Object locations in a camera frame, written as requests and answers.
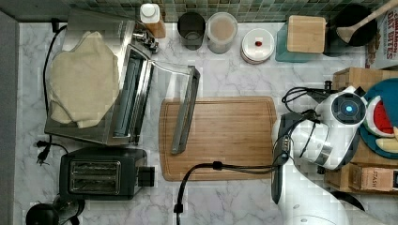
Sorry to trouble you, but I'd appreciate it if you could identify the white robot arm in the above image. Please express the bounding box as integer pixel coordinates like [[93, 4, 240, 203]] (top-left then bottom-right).
[[271, 86, 367, 225]]

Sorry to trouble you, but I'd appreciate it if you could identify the bamboo drawer cabinet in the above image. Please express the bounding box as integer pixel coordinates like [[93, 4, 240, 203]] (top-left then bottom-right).
[[324, 67, 398, 196]]

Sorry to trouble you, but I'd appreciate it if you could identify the bamboo cutting board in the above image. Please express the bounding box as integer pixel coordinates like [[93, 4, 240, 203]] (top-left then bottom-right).
[[159, 97, 276, 182]]

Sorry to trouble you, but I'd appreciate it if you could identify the stainless steel toaster oven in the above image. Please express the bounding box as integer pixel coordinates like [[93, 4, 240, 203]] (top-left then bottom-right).
[[44, 9, 200, 153]]

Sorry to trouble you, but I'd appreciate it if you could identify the dark grey cup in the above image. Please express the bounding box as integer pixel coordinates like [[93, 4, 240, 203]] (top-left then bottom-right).
[[177, 12, 206, 51]]

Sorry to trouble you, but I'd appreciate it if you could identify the clear jar with cereal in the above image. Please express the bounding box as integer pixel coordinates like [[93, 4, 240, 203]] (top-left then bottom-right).
[[207, 12, 237, 54]]

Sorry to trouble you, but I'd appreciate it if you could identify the orange bottle white cap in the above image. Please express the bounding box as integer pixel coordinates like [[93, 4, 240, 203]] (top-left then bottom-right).
[[140, 4, 166, 38]]

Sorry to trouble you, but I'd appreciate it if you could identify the beige cloth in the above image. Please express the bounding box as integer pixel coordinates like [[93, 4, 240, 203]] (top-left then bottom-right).
[[49, 32, 119, 128]]

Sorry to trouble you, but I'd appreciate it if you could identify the black two-slot toaster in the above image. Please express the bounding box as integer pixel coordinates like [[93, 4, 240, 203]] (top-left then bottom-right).
[[59, 147, 155, 201]]

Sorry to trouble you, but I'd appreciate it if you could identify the teal canister bamboo lid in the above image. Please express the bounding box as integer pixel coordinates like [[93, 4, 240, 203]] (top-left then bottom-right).
[[275, 15, 326, 63]]

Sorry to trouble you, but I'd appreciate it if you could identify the black kettle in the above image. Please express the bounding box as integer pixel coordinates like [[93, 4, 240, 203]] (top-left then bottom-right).
[[25, 195, 85, 225]]

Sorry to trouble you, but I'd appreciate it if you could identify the wooden spoon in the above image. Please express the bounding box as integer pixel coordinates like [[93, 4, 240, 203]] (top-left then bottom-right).
[[336, 0, 398, 43]]

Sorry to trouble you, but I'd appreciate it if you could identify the black round pot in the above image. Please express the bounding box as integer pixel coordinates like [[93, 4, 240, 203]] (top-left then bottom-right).
[[322, 3, 379, 58]]

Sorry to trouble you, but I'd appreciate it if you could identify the plush watermelon slice toy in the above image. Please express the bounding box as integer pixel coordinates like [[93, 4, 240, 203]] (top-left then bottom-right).
[[364, 96, 394, 138]]

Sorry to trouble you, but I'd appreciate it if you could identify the brown tea box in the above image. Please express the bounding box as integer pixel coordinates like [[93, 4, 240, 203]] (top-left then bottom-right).
[[349, 164, 397, 192]]

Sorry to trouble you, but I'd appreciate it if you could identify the teal round plate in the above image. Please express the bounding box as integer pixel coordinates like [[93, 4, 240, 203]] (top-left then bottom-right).
[[359, 78, 398, 159]]

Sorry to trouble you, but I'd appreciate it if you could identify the plush banana toy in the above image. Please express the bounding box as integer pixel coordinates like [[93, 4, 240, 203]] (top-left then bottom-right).
[[375, 138, 398, 154]]

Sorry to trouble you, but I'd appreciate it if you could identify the cereal box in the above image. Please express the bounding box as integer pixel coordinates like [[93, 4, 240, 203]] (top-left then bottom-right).
[[365, 7, 398, 69]]

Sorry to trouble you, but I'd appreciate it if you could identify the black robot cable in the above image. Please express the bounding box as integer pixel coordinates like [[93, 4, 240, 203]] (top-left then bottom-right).
[[173, 87, 339, 225]]

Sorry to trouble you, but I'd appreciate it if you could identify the black power cord with plug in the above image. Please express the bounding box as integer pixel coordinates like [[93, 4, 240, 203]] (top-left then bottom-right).
[[35, 18, 69, 167]]

